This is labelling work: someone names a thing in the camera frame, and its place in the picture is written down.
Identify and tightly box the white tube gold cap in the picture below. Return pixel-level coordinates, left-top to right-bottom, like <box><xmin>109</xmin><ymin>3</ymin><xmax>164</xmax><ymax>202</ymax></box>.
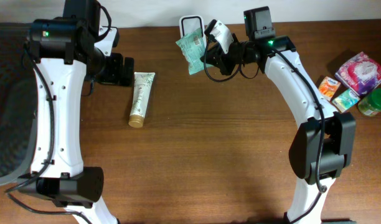
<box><xmin>128</xmin><ymin>72</ymin><xmax>156</xmax><ymax>128</ymax></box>

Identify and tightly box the teal wet wipes pack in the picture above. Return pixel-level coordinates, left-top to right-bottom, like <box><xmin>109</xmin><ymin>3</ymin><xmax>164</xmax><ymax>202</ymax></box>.
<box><xmin>176</xmin><ymin>28</ymin><xmax>205</xmax><ymax>75</ymax></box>

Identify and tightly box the orange tissue pack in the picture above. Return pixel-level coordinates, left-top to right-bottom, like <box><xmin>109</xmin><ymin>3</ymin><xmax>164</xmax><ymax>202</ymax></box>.
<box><xmin>318</xmin><ymin>77</ymin><xmax>341</xmax><ymax>101</ymax></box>

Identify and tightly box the green tissue pack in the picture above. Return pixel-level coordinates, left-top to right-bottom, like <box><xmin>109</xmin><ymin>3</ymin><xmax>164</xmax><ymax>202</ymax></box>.
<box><xmin>332</xmin><ymin>89</ymin><xmax>360</xmax><ymax>113</ymax></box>

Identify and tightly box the red purple floral pack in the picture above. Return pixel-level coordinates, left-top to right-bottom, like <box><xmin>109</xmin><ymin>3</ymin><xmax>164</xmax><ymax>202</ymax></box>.
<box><xmin>335</xmin><ymin>52</ymin><xmax>381</xmax><ymax>96</ymax></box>

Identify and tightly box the green lid jar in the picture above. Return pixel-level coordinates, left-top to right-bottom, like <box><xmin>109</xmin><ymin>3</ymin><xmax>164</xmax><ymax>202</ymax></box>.
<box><xmin>358</xmin><ymin>88</ymin><xmax>381</xmax><ymax>116</ymax></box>

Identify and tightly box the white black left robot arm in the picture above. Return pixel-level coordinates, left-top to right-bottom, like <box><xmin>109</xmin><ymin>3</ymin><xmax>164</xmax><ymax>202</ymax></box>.
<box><xmin>14</xmin><ymin>0</ymin><xmax>134</xmax><ymax>223</ymax></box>

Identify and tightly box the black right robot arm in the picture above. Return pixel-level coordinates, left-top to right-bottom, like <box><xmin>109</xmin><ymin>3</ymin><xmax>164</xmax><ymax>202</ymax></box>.
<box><xmin>200</xmin><ymin>6</ymin><xmax>356</xmax><ymax>223</ymax></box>

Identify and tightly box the white barcode scanner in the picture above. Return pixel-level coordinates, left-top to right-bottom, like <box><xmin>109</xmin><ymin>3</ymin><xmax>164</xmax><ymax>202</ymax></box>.
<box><xmin>179</xmin><ymin>15</ymin><xmax>206</xmax><ymax>42</ymax></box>

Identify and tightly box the grey plastic mesh basket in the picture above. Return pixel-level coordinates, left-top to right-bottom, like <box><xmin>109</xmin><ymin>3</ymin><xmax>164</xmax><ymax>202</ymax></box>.
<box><xmin>0</xmin><ymin>22</ymin><xmax>37</xmax><ymax>186</ymax></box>

